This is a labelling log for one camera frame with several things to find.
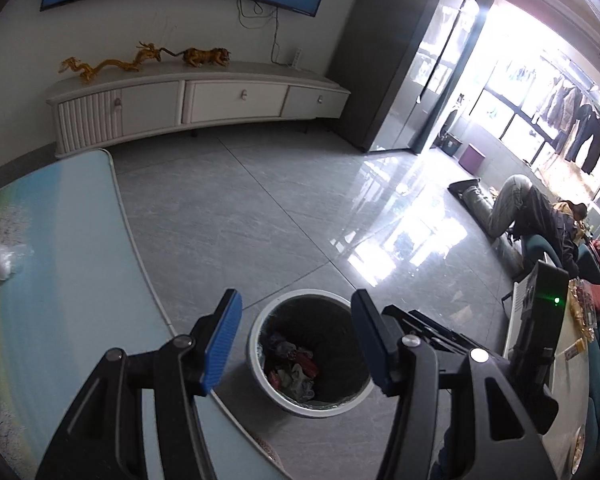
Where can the white coffee table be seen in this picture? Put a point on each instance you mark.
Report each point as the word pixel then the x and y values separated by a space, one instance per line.
pixel 570 375

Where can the white power strip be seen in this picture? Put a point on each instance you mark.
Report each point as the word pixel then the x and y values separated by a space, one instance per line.
pixel 296 58

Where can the gold dragon figurine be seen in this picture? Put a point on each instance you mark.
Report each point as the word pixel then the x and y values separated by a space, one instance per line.
pixel 110 65

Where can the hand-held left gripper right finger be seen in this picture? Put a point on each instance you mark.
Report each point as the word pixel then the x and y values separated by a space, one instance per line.
pixel 367 342

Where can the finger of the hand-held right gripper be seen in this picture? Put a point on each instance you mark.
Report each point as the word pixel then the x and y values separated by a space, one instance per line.
pixel 420 327
pixel 470 337

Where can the white trash bin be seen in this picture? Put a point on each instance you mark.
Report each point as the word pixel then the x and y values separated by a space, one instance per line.
pixel 258 386

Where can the gold tiger figurine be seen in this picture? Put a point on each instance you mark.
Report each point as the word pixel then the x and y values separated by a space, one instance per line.
pixel 205 56

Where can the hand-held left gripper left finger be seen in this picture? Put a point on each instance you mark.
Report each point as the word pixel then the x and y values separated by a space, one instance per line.
pixel 222 345

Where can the dark grey refrigerator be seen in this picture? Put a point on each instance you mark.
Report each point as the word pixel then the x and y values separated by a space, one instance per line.
pixel 380 60

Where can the black bin bag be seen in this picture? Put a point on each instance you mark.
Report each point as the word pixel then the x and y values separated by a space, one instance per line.
pixel 320 330

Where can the purple wrapper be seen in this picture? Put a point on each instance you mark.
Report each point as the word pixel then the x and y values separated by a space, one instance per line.
pixel 277 347

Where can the red wrapper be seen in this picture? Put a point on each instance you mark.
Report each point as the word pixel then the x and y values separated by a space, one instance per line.
pixel 305 362

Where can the row of hanging clothes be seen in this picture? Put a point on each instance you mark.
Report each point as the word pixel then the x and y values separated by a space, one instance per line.
pixel 585 130

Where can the gold foil packet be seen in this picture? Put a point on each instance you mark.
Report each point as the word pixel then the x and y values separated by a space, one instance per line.
pixel 580 317

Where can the purple stool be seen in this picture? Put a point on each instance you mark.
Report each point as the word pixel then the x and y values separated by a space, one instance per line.
pixel 472 157

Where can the dark storage bin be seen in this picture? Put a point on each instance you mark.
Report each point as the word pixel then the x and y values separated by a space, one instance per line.
pixel 451 144

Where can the teal chair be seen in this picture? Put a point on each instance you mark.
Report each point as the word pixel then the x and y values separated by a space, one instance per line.
pixel 545 247
pixel 592 262

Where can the white television cabinet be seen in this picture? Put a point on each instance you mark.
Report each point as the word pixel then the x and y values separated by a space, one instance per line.
pixel 230 100

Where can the silver white wrapper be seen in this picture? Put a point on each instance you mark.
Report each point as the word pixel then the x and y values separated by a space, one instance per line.
pixel 292 379

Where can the white plastic wrap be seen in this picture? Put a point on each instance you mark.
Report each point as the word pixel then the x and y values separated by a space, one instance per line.
pixel 2 262

